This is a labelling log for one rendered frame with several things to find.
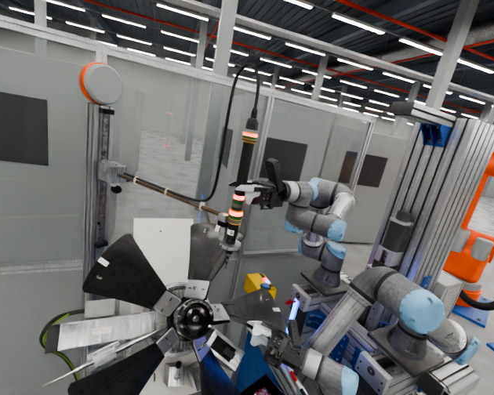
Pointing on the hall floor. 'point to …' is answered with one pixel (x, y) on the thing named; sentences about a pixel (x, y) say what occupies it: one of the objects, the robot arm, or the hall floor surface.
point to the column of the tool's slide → (94, 121)
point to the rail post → (241, 349)
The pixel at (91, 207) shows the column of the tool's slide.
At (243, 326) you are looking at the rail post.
